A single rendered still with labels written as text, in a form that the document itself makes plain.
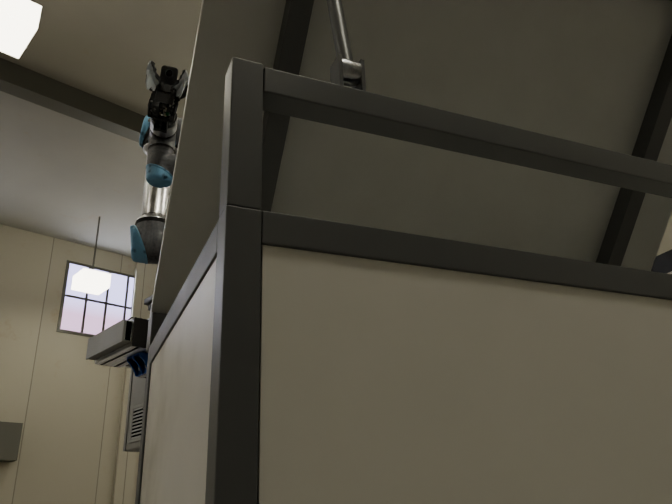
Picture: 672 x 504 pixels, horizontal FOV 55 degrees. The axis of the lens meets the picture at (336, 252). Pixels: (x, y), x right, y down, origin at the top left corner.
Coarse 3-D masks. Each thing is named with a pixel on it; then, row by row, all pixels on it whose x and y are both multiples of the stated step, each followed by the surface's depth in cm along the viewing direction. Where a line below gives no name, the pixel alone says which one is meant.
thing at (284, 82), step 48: (240, 96) 74; (288, 96) 77; (336, 96) 80; (384, 96) 84; (240, 144) 72; (432, 144) 88; (480, 144) 88; (528, 144) 91; (576, 144) 95; (240, 192) 70
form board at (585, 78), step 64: (256, 0) 112; (320, 0) 115; (384, 0) 119; (448, 0) 123; (512, 0) 127; (576, 0) 131; (640, 0) 136; (192, 64) 111; (320, 64) 118; (384, 64) 122; (448, 64) 126; (512, 64) 131; (576, 64) 136; (640, 64) 141; (192, 128) 115; (320, 128) 122; (576, 128) 140; (192, 192) 118; (320, 192) 126; (384, 192) 130; (448, 192) 135; (512, 192) 140; (576, 192) 145; (192, 256) 121; (576, 256) 151; (640, 256) 157
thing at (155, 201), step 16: (144, 128) 212; (144, 144) 213; (176, 144) 216; (144, 192) 207; (160, 192) 206; (144, 208) 204; (160, 208) 204; (144, 224) 199; (160, 224) 200; (144, 240) 197; (160, 240) 198; (144, 256) 198
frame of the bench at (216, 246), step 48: (240, 240) 67; (288, 240) 70; (336, 240) 72; (384, 240) 75; (432, 240) 77; (192, 288) 81; (240, 288) 65; (624, 288) 87; (240, 336) 63; (240, 384) 61; (144, 432) 109; (240, 432) 60; (240, 480) 58
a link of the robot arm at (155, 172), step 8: (152, 144) 184; (160, 144) 184; (152, 152) 183; (160, 152) 182; (168, 152) 184; (152, 160) 182; (160, 160) 181; (168, 160) 182; (152, 168) 180; (160, 168) 180; (168, 168) 182; (152, 176) 180; (160, 176) 180; (168, 176) 181; (152, 184) 183; (160, 184) 184; (168, 184) 184
